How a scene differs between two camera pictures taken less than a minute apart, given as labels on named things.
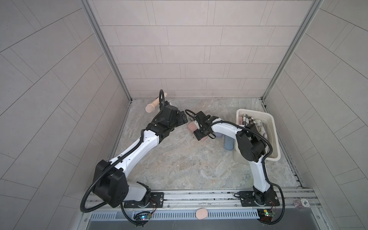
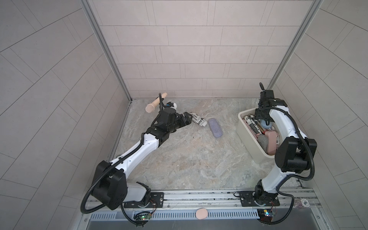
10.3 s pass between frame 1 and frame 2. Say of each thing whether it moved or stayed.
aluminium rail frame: stayed
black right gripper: moved
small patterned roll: stayed
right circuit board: stayed
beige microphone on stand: stayed
